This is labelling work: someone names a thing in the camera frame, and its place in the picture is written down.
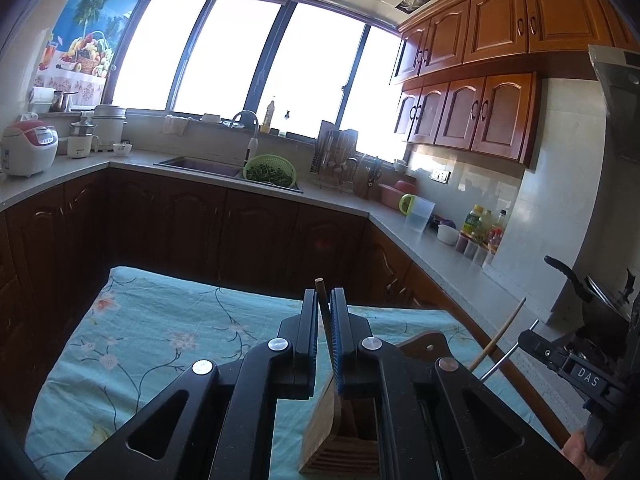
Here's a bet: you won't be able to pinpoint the pink plastic basin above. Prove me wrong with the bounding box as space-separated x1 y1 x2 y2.
378 180 418 208

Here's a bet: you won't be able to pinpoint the dark wooden base cabinets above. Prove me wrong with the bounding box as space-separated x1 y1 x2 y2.
0 167 571 451

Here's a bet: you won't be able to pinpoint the white cloth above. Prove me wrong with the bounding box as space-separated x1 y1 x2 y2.
162 114 191 136

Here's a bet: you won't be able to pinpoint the person's right hand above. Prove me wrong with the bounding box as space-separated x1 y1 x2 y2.
562 430 601 476

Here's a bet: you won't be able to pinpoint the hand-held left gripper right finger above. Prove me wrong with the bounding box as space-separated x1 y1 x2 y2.
330 287 586 480

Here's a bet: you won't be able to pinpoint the large kitchen window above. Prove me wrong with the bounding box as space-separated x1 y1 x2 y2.
112 0 406 161

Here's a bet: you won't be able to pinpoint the dark wooden board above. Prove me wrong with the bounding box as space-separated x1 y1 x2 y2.
397 331 453 363

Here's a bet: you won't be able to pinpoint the wooden knife block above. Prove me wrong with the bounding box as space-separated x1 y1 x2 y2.
352 155 383 201

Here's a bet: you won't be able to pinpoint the dark brown chopstick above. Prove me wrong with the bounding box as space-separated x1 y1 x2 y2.
315 279 334 357

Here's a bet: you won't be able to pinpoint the wooden wall cabinets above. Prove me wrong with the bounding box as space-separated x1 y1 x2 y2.
390 0 626 168

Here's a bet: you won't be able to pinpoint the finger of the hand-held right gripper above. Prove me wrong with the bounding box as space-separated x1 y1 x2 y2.
517 320 571 376

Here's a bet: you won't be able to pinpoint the small white electric cooker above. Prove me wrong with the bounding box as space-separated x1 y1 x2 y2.
66 116 98 160

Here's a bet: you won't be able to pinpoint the light wooden chopstick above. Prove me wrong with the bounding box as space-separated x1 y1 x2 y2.
467 297 527 375

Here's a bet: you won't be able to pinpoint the metal chopstick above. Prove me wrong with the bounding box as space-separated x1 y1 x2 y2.
479 344 521 380

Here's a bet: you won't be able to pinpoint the tropical fruit wall poster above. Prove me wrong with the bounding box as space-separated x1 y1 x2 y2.
34 0 146 103

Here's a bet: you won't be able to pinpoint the green label oil bottle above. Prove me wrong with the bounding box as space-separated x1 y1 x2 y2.
460 204 485 238

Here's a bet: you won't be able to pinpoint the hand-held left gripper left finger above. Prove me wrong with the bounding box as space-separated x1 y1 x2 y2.
65 287 321 480

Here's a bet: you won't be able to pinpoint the paper towel roll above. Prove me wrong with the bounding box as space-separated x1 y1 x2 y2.
31 86 56 113

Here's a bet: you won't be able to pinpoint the large white steamer pot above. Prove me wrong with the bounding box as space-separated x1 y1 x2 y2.
90 104 128 152

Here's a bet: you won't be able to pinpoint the green colander with greens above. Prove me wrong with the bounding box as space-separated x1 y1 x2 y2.
243 154 299 189

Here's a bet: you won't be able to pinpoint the dish rack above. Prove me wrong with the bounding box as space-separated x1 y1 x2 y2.
310 120 361 193

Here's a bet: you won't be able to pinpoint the teal floral tablecloth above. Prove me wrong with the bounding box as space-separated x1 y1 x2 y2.
25 266 556 480

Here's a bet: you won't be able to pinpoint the clear jug green handle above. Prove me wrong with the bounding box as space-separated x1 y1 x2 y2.
399 194 436 233

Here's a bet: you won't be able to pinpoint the steel range hood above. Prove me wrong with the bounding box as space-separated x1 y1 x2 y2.
587 44 640 161

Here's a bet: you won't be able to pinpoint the curved steel faucet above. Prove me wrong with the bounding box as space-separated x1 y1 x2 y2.
231 110 261 167

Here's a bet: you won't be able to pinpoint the steel kitchen sink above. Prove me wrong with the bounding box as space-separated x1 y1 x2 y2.
153 156 304 195

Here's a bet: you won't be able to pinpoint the small dark metal pot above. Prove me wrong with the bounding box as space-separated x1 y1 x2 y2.
50 91 78 113

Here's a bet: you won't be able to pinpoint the black handled wok with lid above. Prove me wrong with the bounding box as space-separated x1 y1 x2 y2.
545 255 640 361

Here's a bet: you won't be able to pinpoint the white red rice cooker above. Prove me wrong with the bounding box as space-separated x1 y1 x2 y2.
1 120 59 177

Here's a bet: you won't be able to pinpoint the wooden utensil holder box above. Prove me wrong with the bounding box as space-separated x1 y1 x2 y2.
298 372 383 477

